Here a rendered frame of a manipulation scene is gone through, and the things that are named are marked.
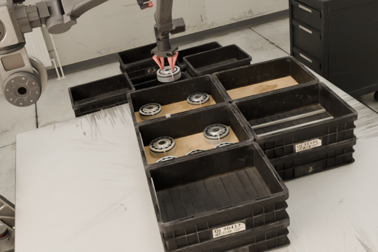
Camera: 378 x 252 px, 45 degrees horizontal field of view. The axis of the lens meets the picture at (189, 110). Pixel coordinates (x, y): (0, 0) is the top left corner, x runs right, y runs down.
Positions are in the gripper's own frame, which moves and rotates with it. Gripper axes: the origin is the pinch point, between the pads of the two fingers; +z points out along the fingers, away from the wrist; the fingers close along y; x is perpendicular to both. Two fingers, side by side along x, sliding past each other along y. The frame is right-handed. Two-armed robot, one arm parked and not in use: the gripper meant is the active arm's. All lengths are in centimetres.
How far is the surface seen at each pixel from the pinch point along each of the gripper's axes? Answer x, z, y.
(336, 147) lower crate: 10, 25, -72
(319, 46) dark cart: -138, 42, -38
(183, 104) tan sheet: -5.5, 20.5, -1.5
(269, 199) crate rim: 57, 15, -60
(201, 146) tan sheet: 23.4, 22.1, -23.1
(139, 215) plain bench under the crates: 52, 36, -8
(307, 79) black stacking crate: -26, 14, -54
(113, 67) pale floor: -197, 92, 181
